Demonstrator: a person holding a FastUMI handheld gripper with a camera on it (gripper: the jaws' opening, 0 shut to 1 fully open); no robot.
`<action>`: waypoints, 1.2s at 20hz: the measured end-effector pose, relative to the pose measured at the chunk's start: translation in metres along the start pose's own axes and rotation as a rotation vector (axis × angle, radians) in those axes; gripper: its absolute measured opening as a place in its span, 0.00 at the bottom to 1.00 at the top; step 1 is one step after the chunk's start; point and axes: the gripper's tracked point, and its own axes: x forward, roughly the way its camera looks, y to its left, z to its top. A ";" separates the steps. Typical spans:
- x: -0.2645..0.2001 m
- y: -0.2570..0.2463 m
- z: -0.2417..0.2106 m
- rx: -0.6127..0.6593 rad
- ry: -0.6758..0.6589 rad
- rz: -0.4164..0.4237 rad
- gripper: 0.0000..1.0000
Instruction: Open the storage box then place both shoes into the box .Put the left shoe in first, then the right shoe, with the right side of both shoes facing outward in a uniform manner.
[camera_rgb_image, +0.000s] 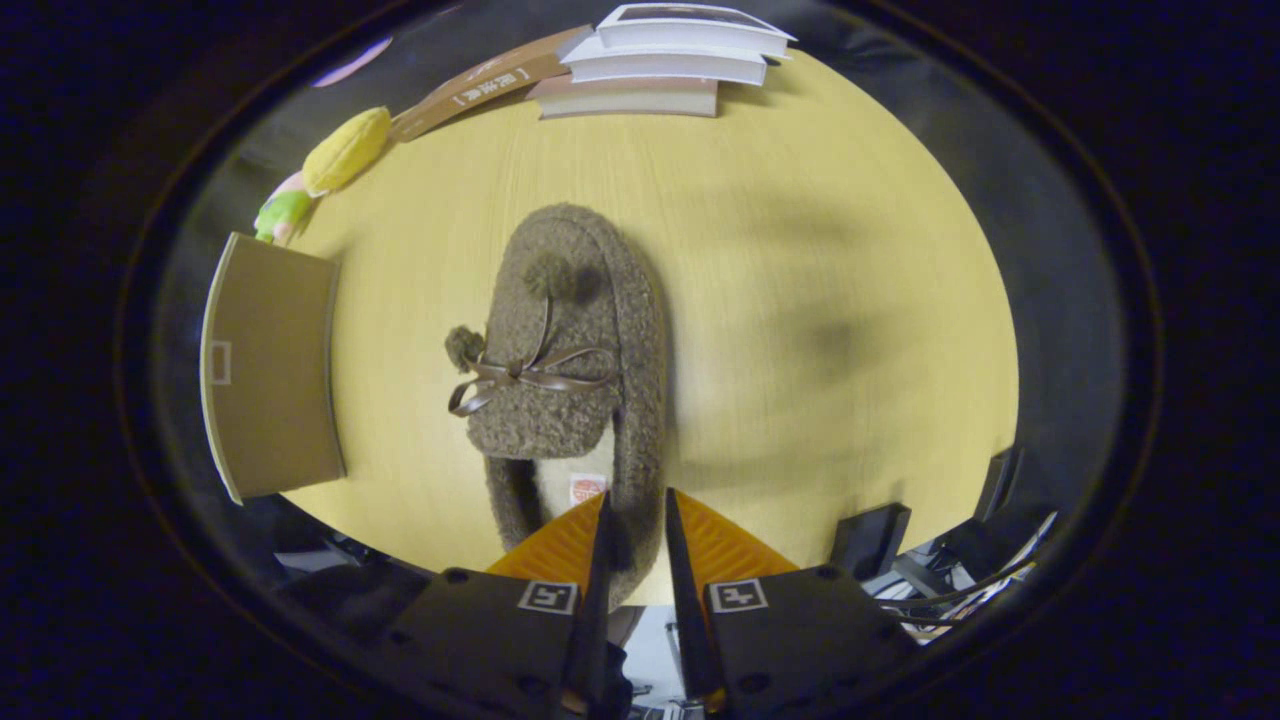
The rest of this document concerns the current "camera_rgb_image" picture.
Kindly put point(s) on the pink and green plush toy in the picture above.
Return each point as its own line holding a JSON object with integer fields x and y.
{"x": 282, "y": 212}

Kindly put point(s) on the black table clamp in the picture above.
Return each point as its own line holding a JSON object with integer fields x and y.
{"x": 1000, "y": 482}
{"x": 872, "y": 540}

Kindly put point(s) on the brown book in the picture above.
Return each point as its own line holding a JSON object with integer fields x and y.
{"x": 480, "y": 85}

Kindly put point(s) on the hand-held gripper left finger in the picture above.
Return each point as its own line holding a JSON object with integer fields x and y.
{"x": 500, "y": 650}

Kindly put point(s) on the yellow plush bread toy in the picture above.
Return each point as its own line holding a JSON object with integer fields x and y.
{"x": 347, "y": 150}

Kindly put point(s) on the black backdrop cloth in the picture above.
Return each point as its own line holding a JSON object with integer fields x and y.
{"x": 260, "y": 130}

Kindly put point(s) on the brown fuzzy shoe with bow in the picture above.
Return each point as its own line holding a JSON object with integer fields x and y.
{"x": 570, "y": 390}

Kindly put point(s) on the white book with portrait cover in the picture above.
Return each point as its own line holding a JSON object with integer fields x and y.
{"x": 690, "y": 28}

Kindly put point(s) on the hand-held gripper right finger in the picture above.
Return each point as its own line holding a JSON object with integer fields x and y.
{"x": 790, "y": 640}

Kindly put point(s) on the plain white book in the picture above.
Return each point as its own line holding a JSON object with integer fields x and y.
{"x": 665, "y": 66}

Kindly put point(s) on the tan storage box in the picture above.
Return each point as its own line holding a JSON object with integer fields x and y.
{"x": 270, "y": 370}

